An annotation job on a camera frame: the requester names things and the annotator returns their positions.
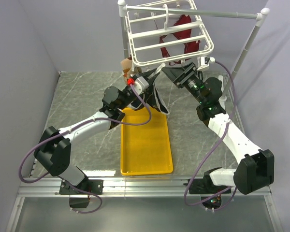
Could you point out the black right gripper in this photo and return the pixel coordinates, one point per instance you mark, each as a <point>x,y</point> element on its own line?
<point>180,76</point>

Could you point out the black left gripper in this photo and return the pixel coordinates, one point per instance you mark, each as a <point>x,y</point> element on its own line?
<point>146,75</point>

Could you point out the navy blue underwear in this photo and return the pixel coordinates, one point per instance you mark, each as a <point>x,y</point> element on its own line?
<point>152,98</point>

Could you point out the white clip drying hanger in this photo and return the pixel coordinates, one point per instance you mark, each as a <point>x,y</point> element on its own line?
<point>174,50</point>

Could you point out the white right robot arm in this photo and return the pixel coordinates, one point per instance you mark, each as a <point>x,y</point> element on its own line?
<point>255,168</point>

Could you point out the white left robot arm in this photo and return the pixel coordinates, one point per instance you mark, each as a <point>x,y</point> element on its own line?
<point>54,150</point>

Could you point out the argyle patterned sock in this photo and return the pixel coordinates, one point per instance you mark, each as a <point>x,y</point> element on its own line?
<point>126,65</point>

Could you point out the red bra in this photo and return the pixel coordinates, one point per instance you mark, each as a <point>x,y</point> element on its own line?
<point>190,47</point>

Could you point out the yellow plastic tray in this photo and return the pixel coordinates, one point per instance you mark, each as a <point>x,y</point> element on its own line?
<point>146,149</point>

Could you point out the white clothes rack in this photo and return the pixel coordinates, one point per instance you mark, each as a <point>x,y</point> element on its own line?
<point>160,9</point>

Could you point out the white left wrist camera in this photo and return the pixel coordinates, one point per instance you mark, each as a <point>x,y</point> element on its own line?
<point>139,85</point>

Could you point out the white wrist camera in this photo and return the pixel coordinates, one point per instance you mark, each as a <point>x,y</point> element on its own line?
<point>204,62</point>
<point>139,85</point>

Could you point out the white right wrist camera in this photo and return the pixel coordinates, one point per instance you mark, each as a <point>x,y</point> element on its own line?
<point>204,62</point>

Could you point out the aluminium mounting rail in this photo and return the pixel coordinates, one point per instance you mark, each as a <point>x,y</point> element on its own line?
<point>135,186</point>

